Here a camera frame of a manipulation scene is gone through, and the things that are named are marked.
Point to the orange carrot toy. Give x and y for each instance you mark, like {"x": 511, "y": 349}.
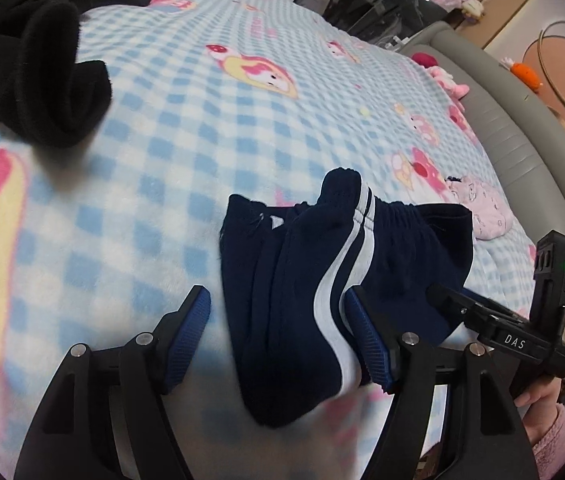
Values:
{"x": 523, "y": 72}

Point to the black fleece garment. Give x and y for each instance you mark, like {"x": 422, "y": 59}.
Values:
{"x": 47, "y": 97}

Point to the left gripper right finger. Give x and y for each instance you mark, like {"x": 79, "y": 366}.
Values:
{"x": 450, "y": 401}

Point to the navy blue sweater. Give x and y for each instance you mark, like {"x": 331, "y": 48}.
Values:
{"x": 285, "y": 273}

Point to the blue checkered cartoon blanket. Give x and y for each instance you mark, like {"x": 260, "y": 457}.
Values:
{"x": 210, "y": 98}

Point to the small cream figurine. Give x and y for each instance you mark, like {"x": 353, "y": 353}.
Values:
{"x": 472, "y": 10}

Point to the right hand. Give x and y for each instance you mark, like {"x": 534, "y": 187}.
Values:
{"x": 541, "y": 403}

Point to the grey padded bed frame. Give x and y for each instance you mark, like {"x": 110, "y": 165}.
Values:
{"x": 522, "y": 138}

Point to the dark glass cabinet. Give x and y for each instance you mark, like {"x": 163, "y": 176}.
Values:
{"x": 378, "y": 21}

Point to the small pink garment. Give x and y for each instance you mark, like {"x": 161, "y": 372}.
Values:
{"x": 491, "y": 214}

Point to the pink plush toy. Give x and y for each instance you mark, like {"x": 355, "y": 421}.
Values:
{"x": 444, "y": 79}

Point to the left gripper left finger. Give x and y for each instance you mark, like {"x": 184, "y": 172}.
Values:
{"x": 71, "y": 435}

